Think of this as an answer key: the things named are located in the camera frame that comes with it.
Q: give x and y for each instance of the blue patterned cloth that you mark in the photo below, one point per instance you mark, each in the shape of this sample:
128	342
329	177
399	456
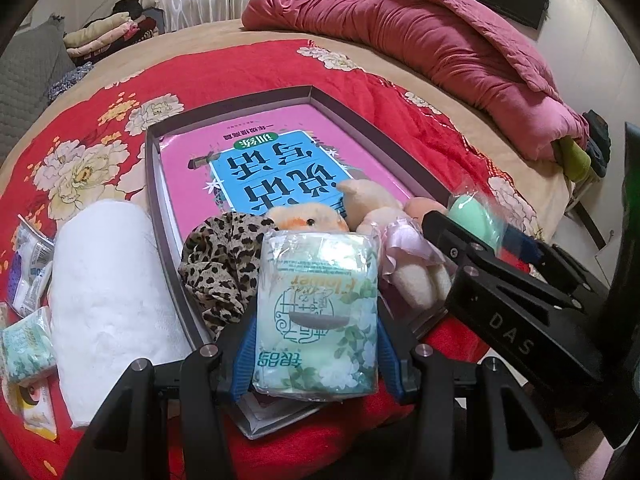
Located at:
70	80

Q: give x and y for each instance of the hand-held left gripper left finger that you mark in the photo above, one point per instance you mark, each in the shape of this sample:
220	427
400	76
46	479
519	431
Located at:
242	365

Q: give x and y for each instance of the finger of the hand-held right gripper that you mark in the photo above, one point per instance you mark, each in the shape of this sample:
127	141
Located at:
522	245
457	247

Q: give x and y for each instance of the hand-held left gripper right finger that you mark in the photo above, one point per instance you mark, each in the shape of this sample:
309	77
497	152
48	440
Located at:
390	365

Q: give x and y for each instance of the green pillow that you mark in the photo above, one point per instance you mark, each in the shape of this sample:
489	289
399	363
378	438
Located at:
575	160

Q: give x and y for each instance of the grey quilted sofa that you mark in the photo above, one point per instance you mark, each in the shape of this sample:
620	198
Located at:
30	80

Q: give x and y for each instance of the cream plush toy pink ribbon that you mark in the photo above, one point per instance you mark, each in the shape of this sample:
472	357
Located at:
370	200

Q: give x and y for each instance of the red floral blanket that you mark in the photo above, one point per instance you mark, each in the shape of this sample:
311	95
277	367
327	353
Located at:
240	70

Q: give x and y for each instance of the dark stacked clothes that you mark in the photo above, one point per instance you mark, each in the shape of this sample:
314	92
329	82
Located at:
597	140

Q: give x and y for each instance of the orange plush chick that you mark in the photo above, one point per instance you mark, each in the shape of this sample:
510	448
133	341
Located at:
310	217

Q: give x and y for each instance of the green floral tissue packet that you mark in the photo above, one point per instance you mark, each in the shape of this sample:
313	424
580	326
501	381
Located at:
27	345
315	310

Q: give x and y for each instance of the pile of folded clothes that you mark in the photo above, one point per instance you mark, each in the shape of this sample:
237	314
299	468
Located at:
100	35

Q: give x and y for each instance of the clear plastic packet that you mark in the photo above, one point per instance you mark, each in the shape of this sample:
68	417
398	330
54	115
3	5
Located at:
30	260

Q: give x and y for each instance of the white yellow packet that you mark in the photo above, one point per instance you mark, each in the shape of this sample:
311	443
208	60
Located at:
35	405

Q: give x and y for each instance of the pink quilt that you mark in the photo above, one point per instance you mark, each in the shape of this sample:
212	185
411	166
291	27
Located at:
425	35

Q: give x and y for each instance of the dark purple box tray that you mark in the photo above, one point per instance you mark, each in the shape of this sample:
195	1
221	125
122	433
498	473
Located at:
225	116

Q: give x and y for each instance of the peach makeup sponge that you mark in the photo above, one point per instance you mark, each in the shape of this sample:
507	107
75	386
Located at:
422	207

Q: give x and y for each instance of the leopard print scrunchie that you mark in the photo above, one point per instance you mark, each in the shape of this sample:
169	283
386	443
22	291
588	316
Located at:
220	260

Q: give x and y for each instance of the white folded towel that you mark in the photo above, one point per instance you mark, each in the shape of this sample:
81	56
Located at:
110	300

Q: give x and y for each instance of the pink book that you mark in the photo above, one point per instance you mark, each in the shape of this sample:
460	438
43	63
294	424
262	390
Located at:
280	130

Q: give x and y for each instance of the green makeup sponge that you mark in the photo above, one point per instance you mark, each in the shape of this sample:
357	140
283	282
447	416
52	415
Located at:
475	217

